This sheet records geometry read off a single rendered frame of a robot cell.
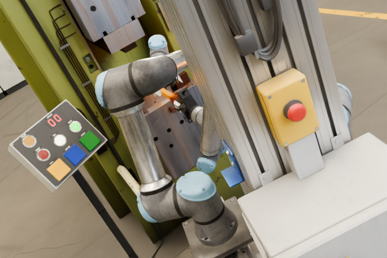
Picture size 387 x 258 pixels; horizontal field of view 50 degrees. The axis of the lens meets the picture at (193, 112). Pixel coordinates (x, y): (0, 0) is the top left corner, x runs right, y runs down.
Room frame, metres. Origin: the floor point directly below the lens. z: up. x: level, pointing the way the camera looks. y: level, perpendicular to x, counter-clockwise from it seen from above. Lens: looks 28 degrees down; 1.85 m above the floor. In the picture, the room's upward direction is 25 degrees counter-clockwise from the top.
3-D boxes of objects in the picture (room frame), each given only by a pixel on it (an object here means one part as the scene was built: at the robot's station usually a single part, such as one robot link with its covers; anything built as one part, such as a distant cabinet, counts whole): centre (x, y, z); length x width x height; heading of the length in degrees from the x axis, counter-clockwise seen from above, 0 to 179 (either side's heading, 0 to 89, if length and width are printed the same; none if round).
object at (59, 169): (1.62, 0.65, 1.01); 0.07 x 0.05 x 0.07; 132
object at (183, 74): (2.14, 0.00, 0.95); 0.12 x 0.09 x 0.07; 17
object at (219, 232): (1.08, 0.09, 0.87); 0.15 x 0.15 x 0.10
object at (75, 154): (1.69, 0.58, 1.01); 0.07 x 0.05 x 0.07; 132
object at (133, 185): (1.84, 0.45, 0.62); 0.44 x 0.05 x 0.05; 17
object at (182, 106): (1.64, 0.00, 0.98); 0.12 x 0.08 x 0.09; 17
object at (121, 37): (2.23, 0.21, 1.32); 0.42 x 0.20 x 0.10; 17
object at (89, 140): (1.76, 0.50, 1.01); 0.07 x 0.05 x 0.07; 132
